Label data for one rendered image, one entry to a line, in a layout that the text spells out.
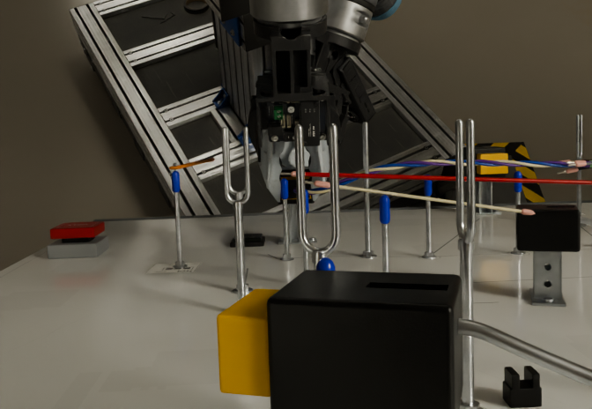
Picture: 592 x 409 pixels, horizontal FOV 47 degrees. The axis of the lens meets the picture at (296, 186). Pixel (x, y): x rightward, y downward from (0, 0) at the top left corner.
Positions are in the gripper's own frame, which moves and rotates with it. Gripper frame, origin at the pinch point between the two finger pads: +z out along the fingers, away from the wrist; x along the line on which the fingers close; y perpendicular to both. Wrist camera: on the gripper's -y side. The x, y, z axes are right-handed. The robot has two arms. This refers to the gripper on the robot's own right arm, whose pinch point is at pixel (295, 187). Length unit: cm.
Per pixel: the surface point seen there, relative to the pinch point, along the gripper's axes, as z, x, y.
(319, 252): -20.8, 0.9, 42.5
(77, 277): 1.9, -21.8, 13.0
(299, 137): -25.2, 0.2, 40.0
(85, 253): 5.6, -24.1, 3.6
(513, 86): 58, 83, -172
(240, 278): -7.1, -4.4, 26.0
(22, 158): 65, -93, -142
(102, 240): 5.8, -22.8, 0.7
